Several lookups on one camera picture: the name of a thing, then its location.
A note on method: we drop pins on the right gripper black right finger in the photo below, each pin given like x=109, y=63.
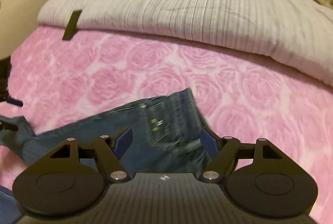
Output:
x=227, y=151

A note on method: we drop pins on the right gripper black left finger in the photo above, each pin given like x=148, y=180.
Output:
x=105, y=150

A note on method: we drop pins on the blue denim jeans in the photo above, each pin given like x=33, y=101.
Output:
x=166, y=153

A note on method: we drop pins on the pink rose pattern blanket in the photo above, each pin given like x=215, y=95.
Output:
x=240, y=94

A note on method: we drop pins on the small black flat device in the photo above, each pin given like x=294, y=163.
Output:
x=71, y=27

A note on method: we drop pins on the white striped rolled quilt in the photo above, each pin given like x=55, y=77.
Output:
x=296, y=33

